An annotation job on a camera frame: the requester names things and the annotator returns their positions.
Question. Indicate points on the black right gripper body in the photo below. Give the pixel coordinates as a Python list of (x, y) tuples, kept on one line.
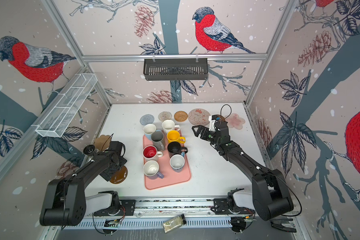
[(207, 136)]

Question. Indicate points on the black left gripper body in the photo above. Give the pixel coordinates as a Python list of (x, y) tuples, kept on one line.
[(122, 161)]

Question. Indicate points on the dark brown glossy coaster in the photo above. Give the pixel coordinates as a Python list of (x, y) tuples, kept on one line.
[(119, 176)]

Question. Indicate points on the round bunny print coaster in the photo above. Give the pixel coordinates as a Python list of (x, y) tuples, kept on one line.
[(199, 117)]

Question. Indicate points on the pink flower shaped coaster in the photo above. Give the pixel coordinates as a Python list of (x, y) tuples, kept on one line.
[(235, 121)]

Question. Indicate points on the multicolour zigzag woven coaster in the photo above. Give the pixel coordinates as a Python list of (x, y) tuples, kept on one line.
[(163, 116)]

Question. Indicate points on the grey round felt coaster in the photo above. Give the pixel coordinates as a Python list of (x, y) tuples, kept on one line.
[(147, 119)]

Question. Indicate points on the brown round wooden coaster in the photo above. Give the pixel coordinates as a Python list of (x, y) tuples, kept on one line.
[(221, 117)]

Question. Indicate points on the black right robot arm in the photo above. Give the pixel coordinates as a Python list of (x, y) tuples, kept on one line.
[(271, 195)]

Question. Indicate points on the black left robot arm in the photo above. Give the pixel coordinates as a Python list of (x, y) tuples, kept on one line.
[(65, 203)]

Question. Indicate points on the tan paw shaped coaster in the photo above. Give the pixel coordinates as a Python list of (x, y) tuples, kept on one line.
[(103, 142)]

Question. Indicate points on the brown rattan woven coaster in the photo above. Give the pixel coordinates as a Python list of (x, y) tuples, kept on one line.
[(180, 116)]

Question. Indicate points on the black lid spice jar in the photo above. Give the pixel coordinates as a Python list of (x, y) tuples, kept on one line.
[(89, 150)]

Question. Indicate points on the yellow mug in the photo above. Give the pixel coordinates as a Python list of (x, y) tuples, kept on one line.
[(174, 136)]

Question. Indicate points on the red interior white mug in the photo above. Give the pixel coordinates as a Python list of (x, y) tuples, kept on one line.
[(151, 153)]

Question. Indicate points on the black mug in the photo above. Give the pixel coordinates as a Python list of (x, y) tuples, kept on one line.
[(175, 148)]

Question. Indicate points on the white faceted mug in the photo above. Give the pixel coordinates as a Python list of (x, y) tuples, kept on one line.
[(169, 125)]

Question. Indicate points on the light blue mug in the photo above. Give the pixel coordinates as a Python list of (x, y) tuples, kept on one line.
[(148, 130)]

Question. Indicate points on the grey mug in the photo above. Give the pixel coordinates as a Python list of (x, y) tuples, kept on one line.
[(158, 140)]

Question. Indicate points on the pink rectangular tray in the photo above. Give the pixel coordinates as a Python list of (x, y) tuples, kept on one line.
[(170, 176)]

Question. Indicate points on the fallen spice jar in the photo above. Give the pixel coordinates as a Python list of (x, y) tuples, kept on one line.
[(174, 223)]

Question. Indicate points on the black clamp tool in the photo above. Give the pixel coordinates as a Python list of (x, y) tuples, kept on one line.
[(279, 225)]

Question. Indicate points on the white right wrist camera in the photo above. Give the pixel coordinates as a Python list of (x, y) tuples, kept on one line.
[(212, 120)]

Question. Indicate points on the white purple handled mug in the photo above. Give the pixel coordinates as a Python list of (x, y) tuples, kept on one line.
[(151, 170)]

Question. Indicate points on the white blue handled mug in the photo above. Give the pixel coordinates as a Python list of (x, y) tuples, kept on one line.
[(177, 162)]

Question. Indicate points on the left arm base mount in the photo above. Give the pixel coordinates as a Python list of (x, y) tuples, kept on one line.
[(115, 205)]

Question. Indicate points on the white wire mesh shelf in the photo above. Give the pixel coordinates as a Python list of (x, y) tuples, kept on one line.
[(69, 102)]

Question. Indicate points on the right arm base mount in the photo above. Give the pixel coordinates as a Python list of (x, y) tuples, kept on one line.
[(237, 202)]

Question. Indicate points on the black hanging wire basket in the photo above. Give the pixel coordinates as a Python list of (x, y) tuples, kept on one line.
[(176, 69)]

